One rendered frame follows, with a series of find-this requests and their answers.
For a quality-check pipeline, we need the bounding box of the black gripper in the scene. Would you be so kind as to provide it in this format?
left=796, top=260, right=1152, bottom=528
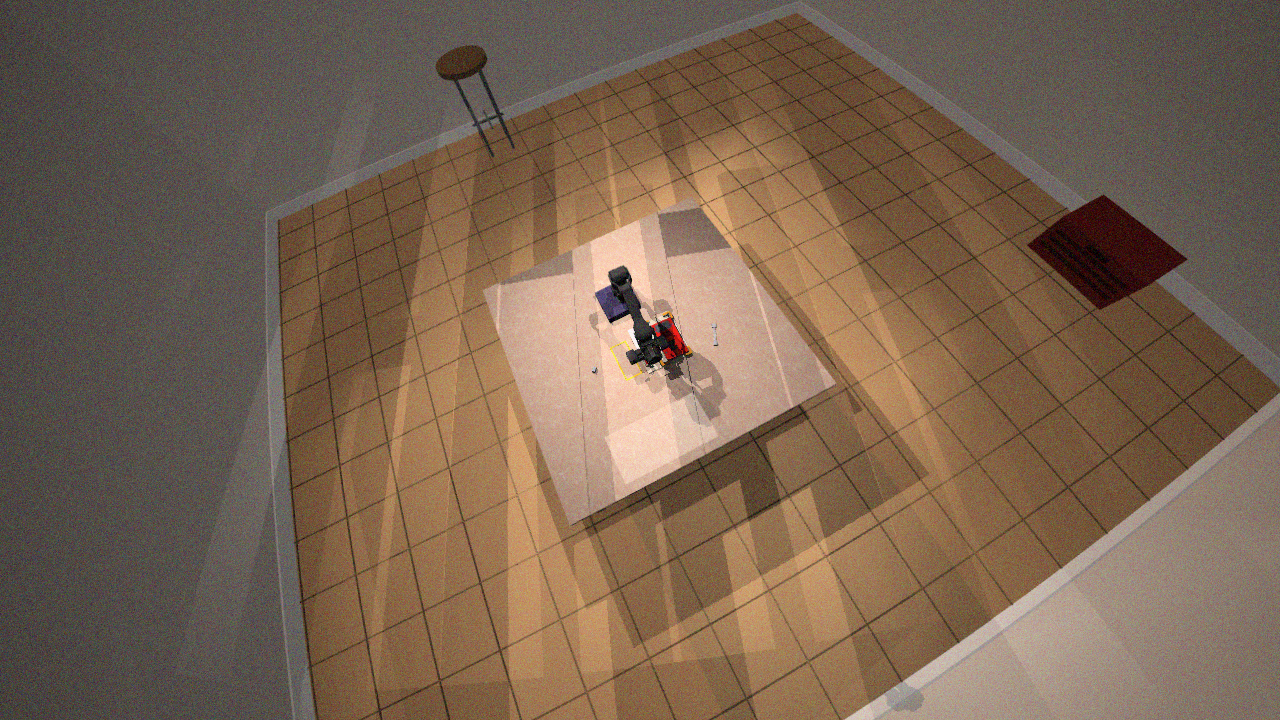
left=626, top=334, right=669, bottom=365

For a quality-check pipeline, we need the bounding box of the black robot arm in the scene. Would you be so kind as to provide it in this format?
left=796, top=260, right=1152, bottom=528
left=607, top=265, right=663, bottom=365

